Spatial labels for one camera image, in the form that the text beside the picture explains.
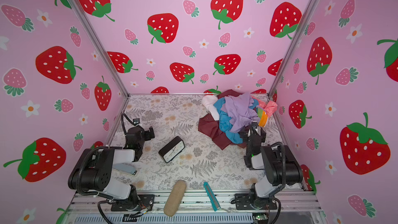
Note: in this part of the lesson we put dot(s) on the red rainbow striped cloth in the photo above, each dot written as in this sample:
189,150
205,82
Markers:
262,116

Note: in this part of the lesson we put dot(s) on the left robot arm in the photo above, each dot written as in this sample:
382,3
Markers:
92,175

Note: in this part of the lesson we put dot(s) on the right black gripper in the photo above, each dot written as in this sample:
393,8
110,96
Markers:
254,134

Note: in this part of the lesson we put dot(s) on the teal utility knife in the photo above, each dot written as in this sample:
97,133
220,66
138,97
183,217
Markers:
213,200

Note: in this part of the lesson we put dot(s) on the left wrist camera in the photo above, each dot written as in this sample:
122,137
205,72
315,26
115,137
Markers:
136,121

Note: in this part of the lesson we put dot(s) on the white cloth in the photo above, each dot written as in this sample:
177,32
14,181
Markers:
208,102

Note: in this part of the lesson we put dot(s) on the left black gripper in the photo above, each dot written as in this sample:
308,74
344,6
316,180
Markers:
145,133

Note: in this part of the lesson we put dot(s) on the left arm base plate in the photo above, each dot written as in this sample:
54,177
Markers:
134,204

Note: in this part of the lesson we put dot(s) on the teal blue cloth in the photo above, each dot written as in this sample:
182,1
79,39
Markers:
224,124

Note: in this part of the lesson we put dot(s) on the pink cloth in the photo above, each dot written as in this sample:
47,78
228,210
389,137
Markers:
265,108

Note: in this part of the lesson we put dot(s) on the maroon shirt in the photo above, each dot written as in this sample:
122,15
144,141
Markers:
209,127

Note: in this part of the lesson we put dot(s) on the black alarm clock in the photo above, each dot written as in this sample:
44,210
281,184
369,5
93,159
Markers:
172,149

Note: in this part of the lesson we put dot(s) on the lavender cloth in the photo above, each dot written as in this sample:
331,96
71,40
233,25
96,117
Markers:
241,111

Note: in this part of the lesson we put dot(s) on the grey blue eraser block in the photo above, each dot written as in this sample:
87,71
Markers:
125,168

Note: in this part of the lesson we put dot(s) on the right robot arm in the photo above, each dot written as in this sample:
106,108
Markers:
278,163

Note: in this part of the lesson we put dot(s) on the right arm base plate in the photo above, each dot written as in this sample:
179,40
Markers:
252,202

